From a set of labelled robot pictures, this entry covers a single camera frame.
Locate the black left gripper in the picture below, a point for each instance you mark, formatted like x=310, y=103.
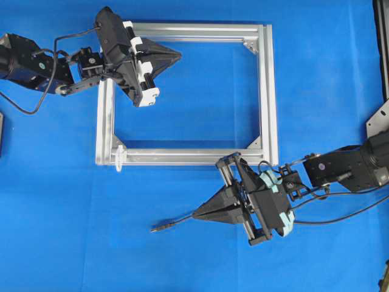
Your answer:
x=138, y=76

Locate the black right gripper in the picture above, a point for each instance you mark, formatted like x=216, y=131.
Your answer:
x=232, y=204

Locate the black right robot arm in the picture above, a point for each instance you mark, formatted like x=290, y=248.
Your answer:
x=355, y=167

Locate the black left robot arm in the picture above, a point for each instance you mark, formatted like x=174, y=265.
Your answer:
x=24, y=63

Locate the grey plate left edge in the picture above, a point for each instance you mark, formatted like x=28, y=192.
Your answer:
x=1, y=129

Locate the dark object bottom right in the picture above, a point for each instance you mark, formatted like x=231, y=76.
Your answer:
x=383, y=282

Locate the black stand right edge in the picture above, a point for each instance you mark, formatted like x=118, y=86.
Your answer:
x=380, y=8

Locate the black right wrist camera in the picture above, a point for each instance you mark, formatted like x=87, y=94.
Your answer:
x=271, y=205

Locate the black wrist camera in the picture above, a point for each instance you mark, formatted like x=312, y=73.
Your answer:
x=271, y=205
x=115, y=38

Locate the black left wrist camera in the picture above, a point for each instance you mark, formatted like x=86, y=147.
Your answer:
x=115, y=38

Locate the silver aluminium extrusion frame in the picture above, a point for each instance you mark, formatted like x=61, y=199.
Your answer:
x=110, y=150

